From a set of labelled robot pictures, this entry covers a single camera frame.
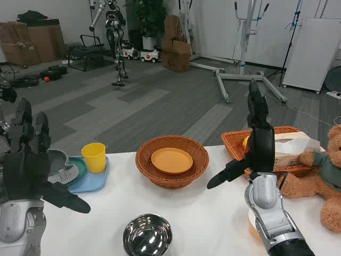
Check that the silver humanoid robot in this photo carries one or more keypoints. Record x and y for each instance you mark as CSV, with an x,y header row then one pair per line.
x,y
114,29

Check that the white toy car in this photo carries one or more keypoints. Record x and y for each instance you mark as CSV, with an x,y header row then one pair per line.
x,y
149,55
130,52

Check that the round brown wicker basket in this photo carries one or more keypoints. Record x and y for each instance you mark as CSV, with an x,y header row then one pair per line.
x,y
144,162

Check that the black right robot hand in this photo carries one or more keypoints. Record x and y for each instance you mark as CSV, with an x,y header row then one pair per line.
x,y
263,152

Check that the large open cardboard box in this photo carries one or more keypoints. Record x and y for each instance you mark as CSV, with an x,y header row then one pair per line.
x,y
175,56

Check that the yellow plastic cup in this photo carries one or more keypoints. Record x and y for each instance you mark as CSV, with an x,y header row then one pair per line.
x,y
93,160

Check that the orange plastic plate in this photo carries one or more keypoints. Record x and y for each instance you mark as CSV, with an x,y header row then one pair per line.
x,y
171,160

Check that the brown teddy bear green shirt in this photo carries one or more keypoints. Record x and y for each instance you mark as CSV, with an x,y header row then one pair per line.
x,y
306,184

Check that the tissue box with red end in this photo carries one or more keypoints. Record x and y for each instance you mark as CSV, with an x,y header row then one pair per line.
x,y
290,157

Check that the grey plastic dish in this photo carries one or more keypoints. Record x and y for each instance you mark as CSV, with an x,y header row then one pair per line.
x,y
57,161

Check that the green plastic dish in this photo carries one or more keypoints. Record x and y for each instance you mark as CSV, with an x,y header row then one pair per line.
x,y
80,166

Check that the black tripod stand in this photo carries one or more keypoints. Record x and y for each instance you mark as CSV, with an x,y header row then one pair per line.
x,y
289,50

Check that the small cardboard box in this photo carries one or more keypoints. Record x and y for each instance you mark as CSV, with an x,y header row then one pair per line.
x,y
171,26

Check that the white rolling board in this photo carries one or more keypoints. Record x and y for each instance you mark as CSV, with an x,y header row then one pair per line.
x,y
309,53

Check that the rectangular brown wicker basket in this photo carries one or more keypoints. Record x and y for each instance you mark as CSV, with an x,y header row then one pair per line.
x,y
234,141

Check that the white power strip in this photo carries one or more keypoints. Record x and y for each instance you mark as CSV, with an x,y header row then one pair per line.
x,y
334,94

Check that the big brown cardboard boxes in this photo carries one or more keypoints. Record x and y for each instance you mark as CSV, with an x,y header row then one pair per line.
x,y
29,42

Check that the light blue plastic tray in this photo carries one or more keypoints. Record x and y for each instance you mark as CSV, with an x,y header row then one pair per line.
x,y
92,181

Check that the white metal gantry stand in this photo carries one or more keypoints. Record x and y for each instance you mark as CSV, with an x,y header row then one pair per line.
x,y
246,34

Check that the black round discs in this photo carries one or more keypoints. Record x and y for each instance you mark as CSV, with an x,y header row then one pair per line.
x,y
53,72

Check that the black metal bench frame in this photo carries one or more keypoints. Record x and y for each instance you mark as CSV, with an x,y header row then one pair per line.
x,y
88,52

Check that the green potted plant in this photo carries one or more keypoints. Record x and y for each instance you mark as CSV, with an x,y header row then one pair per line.
x,y
150,18

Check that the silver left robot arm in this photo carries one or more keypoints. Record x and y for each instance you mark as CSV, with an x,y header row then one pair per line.
x,y
16,226

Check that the shiny steel bowl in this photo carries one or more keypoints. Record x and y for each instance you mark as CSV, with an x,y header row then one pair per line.
x,y
147,236

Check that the black bag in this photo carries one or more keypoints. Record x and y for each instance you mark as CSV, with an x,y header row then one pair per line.
x,y
32,15

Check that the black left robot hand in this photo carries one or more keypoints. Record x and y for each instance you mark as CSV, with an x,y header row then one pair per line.
x,y
25,173

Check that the yellow round object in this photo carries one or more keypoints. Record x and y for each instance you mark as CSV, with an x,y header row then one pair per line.
x,y
246,144

